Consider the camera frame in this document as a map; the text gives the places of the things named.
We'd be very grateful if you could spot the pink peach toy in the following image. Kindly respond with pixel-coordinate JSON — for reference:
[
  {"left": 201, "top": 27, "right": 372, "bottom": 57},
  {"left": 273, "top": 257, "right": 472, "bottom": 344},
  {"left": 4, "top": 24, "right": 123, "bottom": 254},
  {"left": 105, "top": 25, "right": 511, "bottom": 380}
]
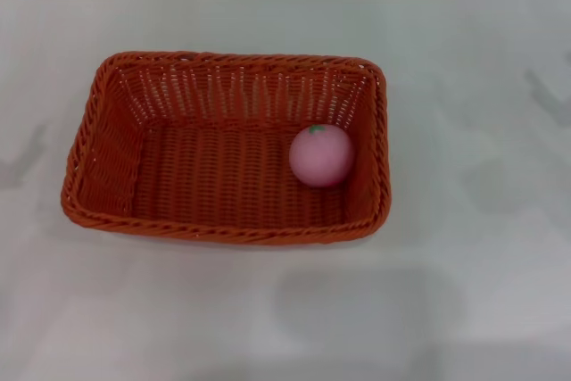
[{"left": 288, "top": 124, "right": 356, "bottom": 187}]

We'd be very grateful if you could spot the orange woven plastic basket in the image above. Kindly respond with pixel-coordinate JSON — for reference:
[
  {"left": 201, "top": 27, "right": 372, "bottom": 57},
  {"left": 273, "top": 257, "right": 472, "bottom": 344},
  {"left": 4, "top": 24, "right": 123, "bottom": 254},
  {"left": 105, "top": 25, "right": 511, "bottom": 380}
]
[{"left": 60, "top": 50, "right": 393, "bottom": 246}]

